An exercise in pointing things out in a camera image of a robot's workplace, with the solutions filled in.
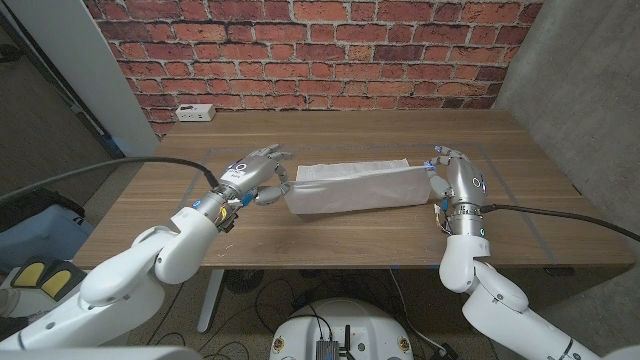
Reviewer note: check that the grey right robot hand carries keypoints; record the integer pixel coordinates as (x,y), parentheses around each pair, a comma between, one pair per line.
(465,182)

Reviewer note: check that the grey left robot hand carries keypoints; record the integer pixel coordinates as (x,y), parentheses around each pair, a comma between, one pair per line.
(250,172)

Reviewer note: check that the white handkerchief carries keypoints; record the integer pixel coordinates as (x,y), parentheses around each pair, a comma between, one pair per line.
(360,192)

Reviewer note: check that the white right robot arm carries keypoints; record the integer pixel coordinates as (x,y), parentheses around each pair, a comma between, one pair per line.
(500,310)

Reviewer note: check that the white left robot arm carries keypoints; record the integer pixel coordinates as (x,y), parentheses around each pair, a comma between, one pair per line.
(120,280)

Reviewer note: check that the white power strip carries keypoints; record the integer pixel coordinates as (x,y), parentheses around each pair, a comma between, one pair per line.
(195,112)

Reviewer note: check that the black round fan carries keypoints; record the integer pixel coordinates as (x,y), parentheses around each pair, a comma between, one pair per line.
(242,281)

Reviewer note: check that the white table leg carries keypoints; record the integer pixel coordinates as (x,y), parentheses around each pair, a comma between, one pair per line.
(210,300)

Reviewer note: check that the red brick printed backdrop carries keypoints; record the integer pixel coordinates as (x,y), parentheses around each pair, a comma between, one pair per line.
(320,50)

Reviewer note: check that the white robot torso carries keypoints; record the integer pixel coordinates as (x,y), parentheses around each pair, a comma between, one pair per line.
(345,320)

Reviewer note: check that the blue storage box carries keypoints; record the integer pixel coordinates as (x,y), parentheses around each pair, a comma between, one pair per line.
(40,240)

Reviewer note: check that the yellow black foot pedal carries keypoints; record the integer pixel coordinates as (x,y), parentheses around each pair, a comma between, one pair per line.
(30,274)
(57,281)

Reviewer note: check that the black bag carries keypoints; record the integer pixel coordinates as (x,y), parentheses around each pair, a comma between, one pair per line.
(30,205)

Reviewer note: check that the grey sneaker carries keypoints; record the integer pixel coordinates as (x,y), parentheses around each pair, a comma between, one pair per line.
(7,302)

